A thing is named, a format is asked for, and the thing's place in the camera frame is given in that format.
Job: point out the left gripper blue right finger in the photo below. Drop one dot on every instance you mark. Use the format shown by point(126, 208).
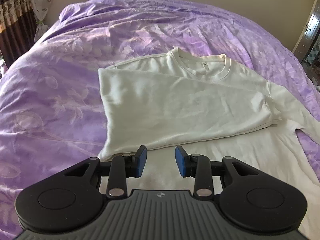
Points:
point(198, 167)

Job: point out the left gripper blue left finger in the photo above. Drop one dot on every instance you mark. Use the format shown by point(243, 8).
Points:
point(122, 167)

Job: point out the white printed sweatshirt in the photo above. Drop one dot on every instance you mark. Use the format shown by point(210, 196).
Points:
point(212, 106)

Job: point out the purple floral bed cover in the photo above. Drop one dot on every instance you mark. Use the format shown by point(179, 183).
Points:
point(51, 112)

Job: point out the brown striped curtain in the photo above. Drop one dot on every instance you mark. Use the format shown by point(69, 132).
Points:
point(18, 26)

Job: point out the door frame with glass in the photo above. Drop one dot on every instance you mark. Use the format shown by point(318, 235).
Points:
point(309, 33)

